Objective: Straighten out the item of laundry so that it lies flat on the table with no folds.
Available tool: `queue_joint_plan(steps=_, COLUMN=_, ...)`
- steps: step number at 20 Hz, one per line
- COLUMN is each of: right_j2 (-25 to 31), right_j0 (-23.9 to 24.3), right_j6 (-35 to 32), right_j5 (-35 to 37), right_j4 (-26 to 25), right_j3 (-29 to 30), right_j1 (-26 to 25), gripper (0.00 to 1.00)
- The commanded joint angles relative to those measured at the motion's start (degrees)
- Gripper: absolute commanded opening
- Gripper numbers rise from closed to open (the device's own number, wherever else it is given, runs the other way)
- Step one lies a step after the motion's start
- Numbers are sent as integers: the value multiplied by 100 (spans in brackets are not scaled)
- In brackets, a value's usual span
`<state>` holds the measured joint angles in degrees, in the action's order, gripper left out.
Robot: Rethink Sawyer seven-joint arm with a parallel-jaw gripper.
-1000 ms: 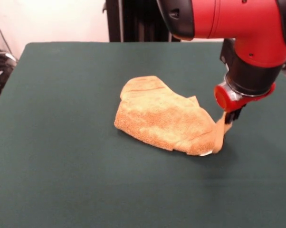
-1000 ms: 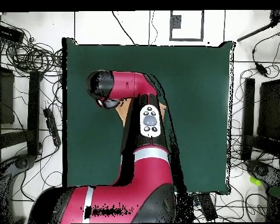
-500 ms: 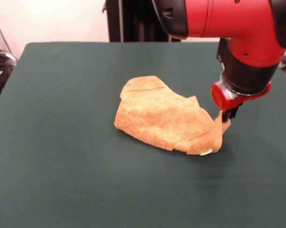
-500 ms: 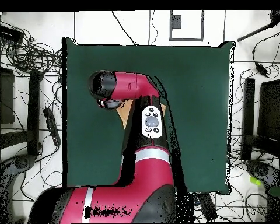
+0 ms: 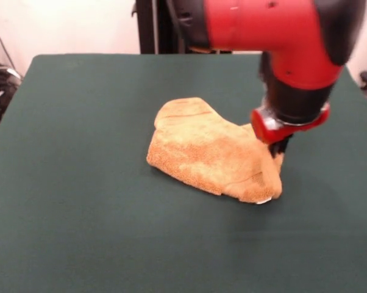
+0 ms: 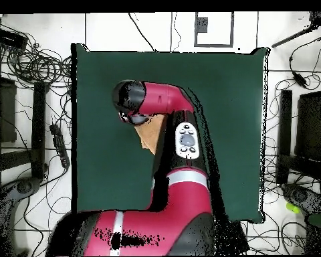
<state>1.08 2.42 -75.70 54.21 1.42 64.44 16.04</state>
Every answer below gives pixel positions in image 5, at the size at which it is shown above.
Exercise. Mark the tan terry towel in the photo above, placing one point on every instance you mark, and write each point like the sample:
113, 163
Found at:
208, 158

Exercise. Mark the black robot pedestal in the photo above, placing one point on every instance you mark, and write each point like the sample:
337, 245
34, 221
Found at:
153, 30

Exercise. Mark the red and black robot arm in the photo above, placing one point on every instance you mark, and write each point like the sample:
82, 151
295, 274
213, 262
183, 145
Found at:
262, 24

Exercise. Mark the dark green table cloth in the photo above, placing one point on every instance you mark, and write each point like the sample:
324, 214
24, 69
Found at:
80, 198

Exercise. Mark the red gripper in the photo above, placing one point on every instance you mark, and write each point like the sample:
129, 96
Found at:
265, 129

